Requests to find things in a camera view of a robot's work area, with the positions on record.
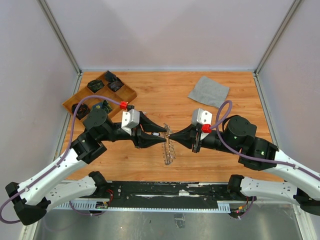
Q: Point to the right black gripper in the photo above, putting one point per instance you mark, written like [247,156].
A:
[187,136]

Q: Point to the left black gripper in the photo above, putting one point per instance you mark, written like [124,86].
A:
[143,140]

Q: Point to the metal disc keyring holder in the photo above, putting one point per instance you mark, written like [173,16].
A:
[168,149]

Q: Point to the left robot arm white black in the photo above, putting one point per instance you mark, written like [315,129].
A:
[36,196]

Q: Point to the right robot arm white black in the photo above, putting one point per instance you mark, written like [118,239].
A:
[300,185]

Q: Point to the grey cloth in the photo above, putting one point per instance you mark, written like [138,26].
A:
[209,92]

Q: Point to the blue patterned folded fabric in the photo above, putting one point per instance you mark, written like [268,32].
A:
[104,105]

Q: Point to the dark rolled fabric right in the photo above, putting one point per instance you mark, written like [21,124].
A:
[115,85]

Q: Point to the dark rolled fabric back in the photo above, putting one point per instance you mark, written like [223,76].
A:
[110,77]

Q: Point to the black rolled belt fabric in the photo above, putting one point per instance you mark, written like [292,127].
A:
[82,111]

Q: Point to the dark green rolled fabric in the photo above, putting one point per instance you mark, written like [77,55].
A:
[95,85]

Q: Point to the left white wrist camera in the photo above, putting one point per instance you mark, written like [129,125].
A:
[129,120]

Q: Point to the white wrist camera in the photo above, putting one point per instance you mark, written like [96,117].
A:
[129,120]
[201,116]

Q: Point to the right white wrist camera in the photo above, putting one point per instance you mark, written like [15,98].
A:
[201,116]

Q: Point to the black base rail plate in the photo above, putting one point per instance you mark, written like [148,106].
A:
[167,195]

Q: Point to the grey slotted cable duct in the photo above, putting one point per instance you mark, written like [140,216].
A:
[92,205]

